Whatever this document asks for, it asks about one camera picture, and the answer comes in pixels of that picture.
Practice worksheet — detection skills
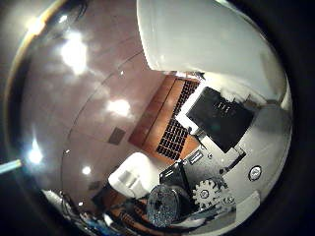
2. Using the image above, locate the white spray bottle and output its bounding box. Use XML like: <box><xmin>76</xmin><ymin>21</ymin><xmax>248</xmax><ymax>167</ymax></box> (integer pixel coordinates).
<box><xmin>136</xmin><ymin>0</ymin><xmax>288</xmax><ymax>101</ymax></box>

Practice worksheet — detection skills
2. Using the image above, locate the wooden panel with black grille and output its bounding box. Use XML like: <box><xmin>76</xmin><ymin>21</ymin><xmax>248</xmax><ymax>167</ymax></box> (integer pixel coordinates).
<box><xmin>127</xmin><ymin>74</ymin><xmax>202</xmax><ymax>162</ymax></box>

